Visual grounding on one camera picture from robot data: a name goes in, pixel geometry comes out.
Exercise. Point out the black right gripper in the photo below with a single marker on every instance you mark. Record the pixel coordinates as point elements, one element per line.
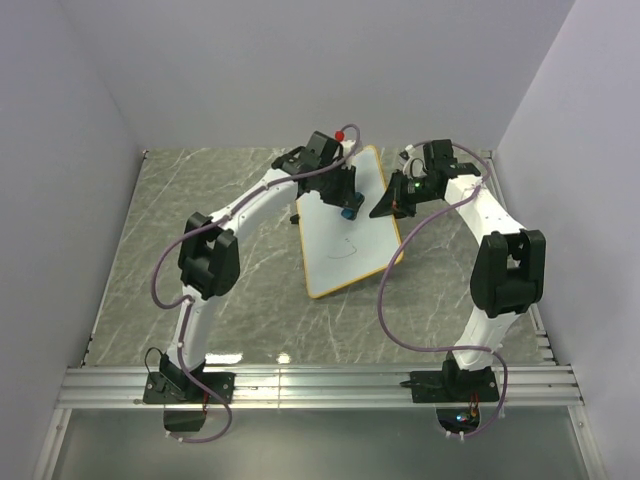
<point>392,202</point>

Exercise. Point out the yellow framed whiteboard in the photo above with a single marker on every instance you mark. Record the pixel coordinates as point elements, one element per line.
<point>338,252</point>

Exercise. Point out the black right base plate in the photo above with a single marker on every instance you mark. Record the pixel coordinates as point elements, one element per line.
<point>452,387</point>

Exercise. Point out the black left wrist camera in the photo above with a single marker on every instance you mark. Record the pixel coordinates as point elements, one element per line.
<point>322,149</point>

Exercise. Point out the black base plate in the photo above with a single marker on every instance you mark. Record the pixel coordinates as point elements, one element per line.
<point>159,390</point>
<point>452,387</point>

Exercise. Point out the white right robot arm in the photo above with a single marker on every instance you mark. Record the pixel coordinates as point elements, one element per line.
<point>508,274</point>

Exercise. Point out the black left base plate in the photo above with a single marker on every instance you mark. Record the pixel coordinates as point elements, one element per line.
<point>159,390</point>

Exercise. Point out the blue whiteboard eraser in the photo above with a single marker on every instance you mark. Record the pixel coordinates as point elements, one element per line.
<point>348,214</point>

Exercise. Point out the aluminium rail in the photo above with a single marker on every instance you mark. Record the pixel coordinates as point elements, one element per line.
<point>533,317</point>
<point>374,386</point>

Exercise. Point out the aluminium right side rail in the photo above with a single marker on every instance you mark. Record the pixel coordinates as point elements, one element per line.
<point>533,317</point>

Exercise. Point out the aluminium front rail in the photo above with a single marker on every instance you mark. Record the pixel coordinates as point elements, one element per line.
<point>374,386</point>

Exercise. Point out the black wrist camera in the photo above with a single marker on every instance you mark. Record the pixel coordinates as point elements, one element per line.
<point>422,158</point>
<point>322,149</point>

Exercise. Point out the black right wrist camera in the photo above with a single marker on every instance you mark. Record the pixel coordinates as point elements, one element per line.
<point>422,158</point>

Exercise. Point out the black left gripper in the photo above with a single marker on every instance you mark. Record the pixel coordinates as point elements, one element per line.
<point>347,191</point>

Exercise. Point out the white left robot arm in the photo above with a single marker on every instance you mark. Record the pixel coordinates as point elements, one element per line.
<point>209,261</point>

